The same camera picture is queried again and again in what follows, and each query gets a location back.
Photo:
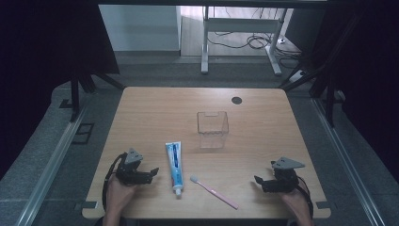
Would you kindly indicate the black metal stand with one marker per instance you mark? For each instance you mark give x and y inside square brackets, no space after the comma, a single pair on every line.
[329,94]
[75,94]

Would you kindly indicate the aluminium floor rail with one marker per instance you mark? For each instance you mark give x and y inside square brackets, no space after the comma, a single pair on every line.
[53,163]
[345,163]

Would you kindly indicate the pink toothbrush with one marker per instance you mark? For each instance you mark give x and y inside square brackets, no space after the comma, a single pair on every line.
[216,193]

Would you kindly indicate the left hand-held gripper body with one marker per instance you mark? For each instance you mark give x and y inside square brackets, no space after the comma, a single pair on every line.
[130,174]

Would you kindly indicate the black overhead frame beam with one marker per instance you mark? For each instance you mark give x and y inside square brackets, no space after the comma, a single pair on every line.
[213,3]

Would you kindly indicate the black square floor frame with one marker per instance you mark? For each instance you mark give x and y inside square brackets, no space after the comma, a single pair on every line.
[84,133]

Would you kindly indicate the white partition panel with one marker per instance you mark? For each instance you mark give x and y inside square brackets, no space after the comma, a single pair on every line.
[141,28]

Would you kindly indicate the black curtain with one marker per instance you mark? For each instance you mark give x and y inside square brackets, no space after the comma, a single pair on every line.
[37,62]
[370,78]

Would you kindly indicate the white desk frame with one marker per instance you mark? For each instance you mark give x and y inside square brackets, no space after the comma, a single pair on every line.
[241,24]

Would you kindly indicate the person's left hand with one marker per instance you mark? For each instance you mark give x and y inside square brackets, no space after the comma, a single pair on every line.
[119,196]

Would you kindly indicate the blue and white toothpaste tube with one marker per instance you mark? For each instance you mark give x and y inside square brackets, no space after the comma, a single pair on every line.
[175,166]

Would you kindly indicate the person's right hand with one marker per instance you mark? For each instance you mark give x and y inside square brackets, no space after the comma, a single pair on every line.
[295,201]

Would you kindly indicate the clear plastic container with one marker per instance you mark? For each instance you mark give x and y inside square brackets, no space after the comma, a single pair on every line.
[212,130]

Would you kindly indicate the black round table grommet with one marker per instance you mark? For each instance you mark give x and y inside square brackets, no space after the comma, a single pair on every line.
[236,100]

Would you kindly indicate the white power strip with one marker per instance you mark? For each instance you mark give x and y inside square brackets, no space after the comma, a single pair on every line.
[297,76]

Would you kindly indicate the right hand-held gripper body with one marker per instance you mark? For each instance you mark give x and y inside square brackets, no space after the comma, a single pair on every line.
[285,180]

